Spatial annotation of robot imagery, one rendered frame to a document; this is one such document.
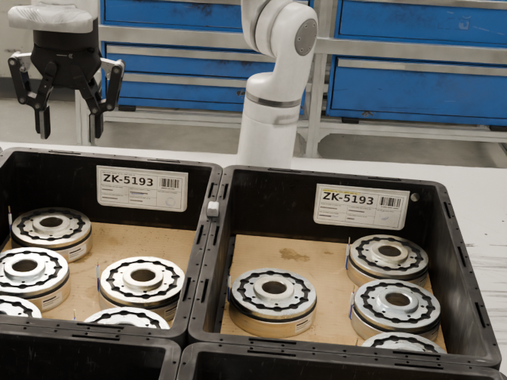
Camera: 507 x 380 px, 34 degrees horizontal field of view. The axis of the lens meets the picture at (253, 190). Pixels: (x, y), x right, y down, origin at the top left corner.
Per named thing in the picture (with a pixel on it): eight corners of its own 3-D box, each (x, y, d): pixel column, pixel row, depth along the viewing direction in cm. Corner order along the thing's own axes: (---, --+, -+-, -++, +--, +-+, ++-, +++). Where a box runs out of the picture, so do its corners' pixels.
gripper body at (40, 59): (108, 4, 100) (109, 78, 104) (38, -2, 100) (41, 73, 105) (93, 20, 93) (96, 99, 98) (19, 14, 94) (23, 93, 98)
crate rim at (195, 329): (223, 179, 115) (224, 163, 114) (441, 197, 114) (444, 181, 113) (184, 360, 79) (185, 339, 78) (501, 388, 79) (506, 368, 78)
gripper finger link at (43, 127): (49, 105, 103) (50, 133, 105) (44, 105, 104) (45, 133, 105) (44, 111, 102) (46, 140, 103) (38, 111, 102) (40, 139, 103)
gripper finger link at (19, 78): (22, 50, 101) (39, 95, 103) (7, 53, 101) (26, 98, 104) (14, 56, 98) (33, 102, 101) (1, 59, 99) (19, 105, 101)
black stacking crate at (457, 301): (221, 240, 119) (225, 167, 114) (429, 258, 119) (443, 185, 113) (183, 436, 84) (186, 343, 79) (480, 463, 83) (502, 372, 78)
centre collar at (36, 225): (38, 215, 112) (38, 211, 112) (75, 218, 112) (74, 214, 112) (27, 233, 108) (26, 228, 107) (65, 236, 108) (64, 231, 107)
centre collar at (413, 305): (373, 290, 101) (373, 286, 100) (413, 292, 101) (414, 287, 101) (380, 314, 96) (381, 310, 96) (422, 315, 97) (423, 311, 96)
